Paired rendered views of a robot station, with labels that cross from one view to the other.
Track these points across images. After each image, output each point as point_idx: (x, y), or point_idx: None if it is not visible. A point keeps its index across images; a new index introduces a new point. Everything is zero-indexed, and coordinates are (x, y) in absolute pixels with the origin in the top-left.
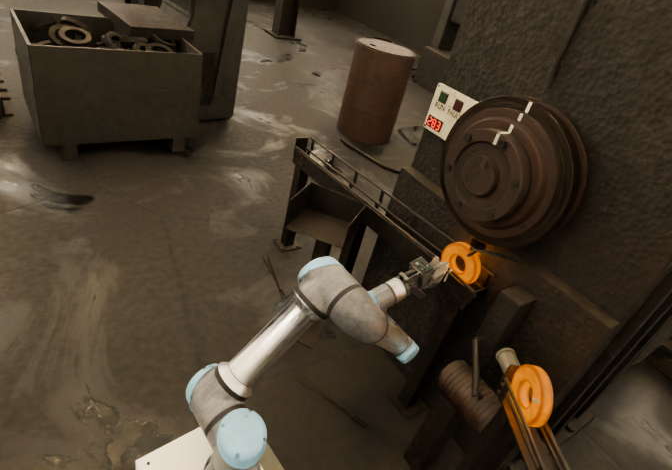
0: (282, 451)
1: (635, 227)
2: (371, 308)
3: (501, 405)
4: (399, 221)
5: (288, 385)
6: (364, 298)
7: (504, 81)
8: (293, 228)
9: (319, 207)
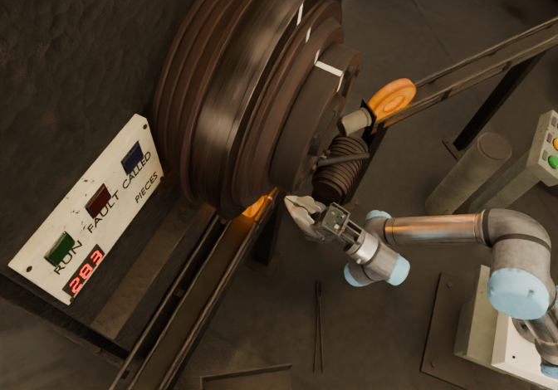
0: (395, 338)
1: None
2: (526, 216)
3: (350, 136)
4: (178, 311)
5: (335, 379)
6: (531, 224)
7: (119, 67)
8: None
9: None
